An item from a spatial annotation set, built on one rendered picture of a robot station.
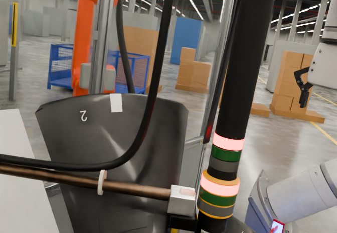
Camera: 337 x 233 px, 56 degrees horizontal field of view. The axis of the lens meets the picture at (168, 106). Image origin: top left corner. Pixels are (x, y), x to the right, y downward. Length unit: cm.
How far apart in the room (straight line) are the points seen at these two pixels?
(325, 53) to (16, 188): 69
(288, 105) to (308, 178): 758
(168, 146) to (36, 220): 28
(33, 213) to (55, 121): 21
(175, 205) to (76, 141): 17
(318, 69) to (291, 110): 781
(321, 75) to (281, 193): 39
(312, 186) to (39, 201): 71
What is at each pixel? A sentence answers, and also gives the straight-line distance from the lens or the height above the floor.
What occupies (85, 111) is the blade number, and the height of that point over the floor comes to 142.
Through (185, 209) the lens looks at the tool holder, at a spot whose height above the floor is 136.
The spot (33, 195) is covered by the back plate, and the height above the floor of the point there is 123.
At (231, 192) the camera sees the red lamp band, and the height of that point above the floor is 139.
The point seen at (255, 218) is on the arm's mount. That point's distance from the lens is 99.
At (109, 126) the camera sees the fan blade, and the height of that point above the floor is 140.
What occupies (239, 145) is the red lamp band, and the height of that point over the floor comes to 144.
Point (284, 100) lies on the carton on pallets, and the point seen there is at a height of 37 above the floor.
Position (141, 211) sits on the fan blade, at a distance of 43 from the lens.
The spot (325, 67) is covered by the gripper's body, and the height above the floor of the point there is 153.
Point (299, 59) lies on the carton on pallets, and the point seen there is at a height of 142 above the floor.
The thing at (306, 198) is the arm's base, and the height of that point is 116.
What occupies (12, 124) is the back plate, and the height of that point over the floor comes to 134.
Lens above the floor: 155
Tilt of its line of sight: 13 degrees down
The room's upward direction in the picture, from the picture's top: 9 degrees clockwise
